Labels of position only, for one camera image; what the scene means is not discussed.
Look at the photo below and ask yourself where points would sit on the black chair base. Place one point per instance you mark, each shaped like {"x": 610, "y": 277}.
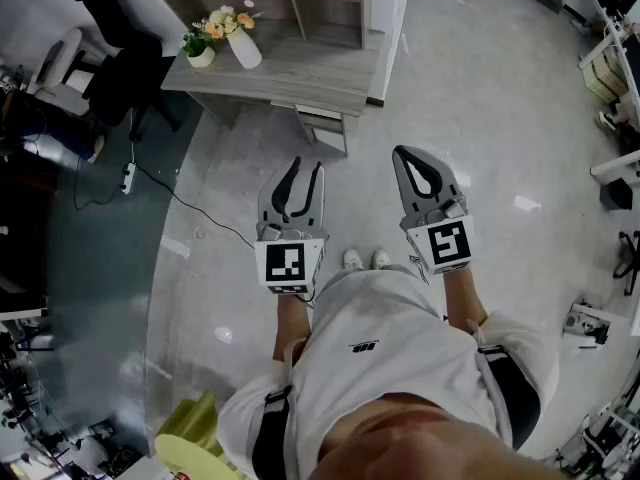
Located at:
{"x": 630, "y": 263}

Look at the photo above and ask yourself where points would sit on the yellow green chair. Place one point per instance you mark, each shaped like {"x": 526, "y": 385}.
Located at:
{"x": 185, "y": 433}

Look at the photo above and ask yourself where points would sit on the white power strip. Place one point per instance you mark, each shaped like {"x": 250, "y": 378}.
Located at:
{"x": 129, "y": 178}

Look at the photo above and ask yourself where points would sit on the black office chair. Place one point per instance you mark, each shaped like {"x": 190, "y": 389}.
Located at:
{"x": 125, "y": 63}

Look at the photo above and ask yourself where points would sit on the person's white right shoe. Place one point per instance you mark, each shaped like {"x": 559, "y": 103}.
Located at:
{"x": 381, "y": 259}

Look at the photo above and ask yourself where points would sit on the grey floor device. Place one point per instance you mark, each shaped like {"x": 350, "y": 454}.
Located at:
{"x": 585, "y": 323}

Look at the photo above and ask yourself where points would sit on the white office chair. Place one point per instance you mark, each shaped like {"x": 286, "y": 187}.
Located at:
{"x": 57, "y": 63}

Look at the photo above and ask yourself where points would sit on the grey wooden desk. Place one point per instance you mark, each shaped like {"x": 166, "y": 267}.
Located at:
{"x": 310, "y": 75}

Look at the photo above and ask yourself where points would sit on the person's left forearm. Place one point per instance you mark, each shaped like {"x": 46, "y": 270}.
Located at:
{"x": 290, "y": 323}

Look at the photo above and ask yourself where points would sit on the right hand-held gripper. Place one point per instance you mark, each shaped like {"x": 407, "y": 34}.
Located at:
{"x": 445, "y": 243}

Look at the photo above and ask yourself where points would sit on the white metal rack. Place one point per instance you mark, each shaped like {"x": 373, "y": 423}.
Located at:
{"x": 610, "y": 438}

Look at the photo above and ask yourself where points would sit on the person's white shirt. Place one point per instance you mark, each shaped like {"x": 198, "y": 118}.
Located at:
{"x": 390, "y": 338}

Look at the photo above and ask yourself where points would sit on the person's white left shoe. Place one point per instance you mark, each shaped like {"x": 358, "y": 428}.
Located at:
{"x": 353, "y": 259}

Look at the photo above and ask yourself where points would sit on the person's right forearm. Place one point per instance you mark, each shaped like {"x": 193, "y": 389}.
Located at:
{"x": 462, "y": 298}

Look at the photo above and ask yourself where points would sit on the white vase with yellow flowers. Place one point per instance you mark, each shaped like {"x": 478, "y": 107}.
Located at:
{"x": 244, "y": 48}

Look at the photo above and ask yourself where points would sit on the small black box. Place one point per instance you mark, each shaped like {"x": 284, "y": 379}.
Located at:
{"x": 616, "y": 194}

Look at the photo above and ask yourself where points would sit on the small green plant white pot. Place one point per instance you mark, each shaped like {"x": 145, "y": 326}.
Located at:
{"x": 200, "y": 55}

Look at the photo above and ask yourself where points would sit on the person's chin and neck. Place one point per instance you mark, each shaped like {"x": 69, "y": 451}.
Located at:
{"x": 430, "y": 443}

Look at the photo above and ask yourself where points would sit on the white plastic bar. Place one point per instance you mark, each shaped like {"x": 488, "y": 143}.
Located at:
{"x": 615, "y": 164}

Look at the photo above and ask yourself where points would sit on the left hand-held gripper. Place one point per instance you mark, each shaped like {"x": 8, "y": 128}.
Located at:
{"x": 287, "y": 265}

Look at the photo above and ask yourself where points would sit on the stack of pale yellow boxes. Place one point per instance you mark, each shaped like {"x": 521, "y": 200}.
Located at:
{"x": 606, "y": 75}

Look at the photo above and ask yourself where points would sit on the person's white shoe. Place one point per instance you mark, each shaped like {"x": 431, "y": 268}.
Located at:
{"x": 381, "y": 259}
{"x": 353, "y": 259}

